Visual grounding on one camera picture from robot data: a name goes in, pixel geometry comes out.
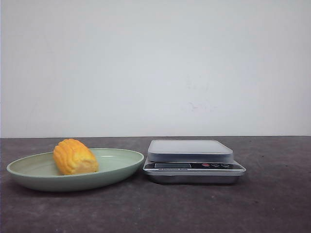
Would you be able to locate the yellow corn cob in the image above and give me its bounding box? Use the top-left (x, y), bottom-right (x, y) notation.
top-left (53, 139), bottom-right (99, 175)

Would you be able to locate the silver digital kitchen scale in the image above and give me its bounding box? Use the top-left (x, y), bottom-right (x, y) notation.
top-left (143, 139), bottom-right (246, 184)

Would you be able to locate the green oval plate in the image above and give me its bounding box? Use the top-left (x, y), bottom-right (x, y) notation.
top-left (7, 148), bottom-right (144, 192)

